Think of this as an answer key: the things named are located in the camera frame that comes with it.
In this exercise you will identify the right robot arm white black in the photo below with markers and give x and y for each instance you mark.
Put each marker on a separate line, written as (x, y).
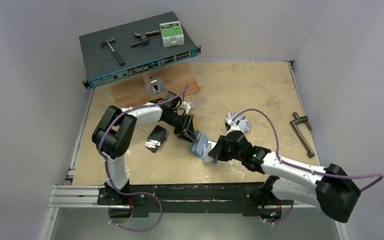
(328, 188)

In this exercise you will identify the aluminium frame rail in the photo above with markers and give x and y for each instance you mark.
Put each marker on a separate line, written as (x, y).
(75, 215)

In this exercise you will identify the silver VIP credit card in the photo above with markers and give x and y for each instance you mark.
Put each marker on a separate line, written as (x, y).
(209, 146)

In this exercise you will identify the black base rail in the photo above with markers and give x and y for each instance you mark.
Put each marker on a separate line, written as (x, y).
(250, 199)

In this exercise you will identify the white green electrical module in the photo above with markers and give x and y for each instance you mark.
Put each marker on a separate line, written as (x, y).
(172, 34)

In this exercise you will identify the network switch grey teal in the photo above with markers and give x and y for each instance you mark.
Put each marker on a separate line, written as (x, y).
(101, 67)

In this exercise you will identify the bronze door handle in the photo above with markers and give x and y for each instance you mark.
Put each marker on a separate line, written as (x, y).
(144, 37)

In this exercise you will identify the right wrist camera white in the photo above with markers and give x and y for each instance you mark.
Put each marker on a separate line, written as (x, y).
(232, 125)

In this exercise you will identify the metal stand bracket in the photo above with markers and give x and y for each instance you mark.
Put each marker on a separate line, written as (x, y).
(153, 86)

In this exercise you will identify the wooden board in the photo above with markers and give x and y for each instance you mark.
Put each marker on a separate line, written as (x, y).
(133, 91)

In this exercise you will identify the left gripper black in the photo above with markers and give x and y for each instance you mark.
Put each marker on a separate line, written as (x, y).
(186, 129)

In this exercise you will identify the blue card holder wallet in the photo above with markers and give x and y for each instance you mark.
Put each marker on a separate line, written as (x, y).
(197, 148)

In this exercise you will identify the metal door lever handle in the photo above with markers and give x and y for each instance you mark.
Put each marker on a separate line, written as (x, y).
(295, 126)

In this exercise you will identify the black credit card stack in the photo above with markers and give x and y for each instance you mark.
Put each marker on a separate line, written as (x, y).
(156, 138)

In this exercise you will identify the small hammer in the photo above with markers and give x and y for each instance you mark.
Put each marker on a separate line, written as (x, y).
(116, 55)

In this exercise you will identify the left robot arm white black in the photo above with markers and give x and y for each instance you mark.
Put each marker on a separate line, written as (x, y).
(115, 130)

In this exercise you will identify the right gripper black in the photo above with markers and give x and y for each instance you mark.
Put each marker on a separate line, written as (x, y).
(225, 147)

